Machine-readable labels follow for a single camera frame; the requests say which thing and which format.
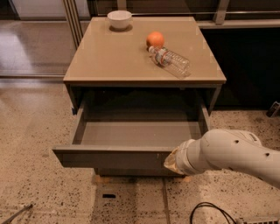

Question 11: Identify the dark object on floor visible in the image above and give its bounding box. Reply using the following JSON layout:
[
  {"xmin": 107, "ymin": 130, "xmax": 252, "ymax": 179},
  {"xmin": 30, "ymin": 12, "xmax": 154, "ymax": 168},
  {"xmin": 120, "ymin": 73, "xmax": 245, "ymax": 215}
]
[{"xmin": 266, "ymin": 101, "xmax": 280, "ymax": 117}]

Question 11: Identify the grey box at bottom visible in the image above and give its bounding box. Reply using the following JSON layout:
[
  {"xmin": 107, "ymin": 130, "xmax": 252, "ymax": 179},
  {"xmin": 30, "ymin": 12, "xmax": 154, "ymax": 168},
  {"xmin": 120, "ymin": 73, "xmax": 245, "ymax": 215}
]
[{"xmin": 236, "ymin": 216, "xmax": 280, "ymax": 224}]

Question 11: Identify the grey metal floor rod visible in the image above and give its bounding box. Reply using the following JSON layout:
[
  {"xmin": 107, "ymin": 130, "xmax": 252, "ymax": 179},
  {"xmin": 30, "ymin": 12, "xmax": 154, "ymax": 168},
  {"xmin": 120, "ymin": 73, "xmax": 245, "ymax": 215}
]
[{"xmin": 1, "ymin": 204, "xmax": 33, "ymax": 224}]

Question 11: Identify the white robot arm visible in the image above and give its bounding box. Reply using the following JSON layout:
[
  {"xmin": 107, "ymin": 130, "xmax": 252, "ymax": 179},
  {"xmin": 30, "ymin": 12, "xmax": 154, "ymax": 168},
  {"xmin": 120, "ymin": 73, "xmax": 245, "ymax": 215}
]
[{"xmin": 164, "ymin": 129, "xmax": 280, "ymax": 188}]

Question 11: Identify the black floor cable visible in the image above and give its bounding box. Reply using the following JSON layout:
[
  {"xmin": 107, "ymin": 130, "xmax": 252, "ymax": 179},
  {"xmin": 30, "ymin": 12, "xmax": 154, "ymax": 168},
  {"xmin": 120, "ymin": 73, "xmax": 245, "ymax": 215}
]
[{"xmin": 189, "ymin": 201, "xmax": 238, "ymax": 224}]

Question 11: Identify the orange fruit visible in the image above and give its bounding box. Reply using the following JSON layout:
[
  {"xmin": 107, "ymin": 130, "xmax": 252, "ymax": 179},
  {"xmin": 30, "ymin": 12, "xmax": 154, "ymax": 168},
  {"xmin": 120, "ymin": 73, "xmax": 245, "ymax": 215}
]
[{"xmin": 146, "ymin": 31, "xmax": 165, "ymax": 47}]

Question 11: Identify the grey top drawer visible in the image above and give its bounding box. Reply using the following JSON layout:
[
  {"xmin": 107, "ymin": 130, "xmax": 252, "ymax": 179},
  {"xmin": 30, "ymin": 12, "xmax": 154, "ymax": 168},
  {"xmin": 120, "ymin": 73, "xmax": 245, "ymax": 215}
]
[{"xmin": 53, "ymin": 98, "xmax": 209, "ymax": 171}]

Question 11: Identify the clear plastic water bottle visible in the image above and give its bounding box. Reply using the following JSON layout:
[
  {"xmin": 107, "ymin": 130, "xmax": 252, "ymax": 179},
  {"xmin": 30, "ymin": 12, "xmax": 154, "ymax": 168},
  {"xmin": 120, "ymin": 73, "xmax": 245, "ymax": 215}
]
[{"xmin": 148, "ymin": 46, "xmax": 191, "ymax": 80}]

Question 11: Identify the white ceramic bowl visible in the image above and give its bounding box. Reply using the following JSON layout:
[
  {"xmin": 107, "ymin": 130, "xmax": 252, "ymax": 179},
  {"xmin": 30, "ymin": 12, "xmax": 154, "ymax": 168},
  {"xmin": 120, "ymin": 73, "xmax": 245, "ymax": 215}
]
[{"xmin": 107, "ymin": 10, "xmax": 132, "ymax": 30}]

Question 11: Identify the tan drawer cabinet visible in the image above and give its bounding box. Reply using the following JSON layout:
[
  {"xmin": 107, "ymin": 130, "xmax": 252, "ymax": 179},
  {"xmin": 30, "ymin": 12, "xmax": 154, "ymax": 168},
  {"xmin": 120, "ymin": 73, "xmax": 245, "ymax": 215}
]
[{"xmin": 64, "ymin": 17, "xmax": 226, "ymax": 176}]

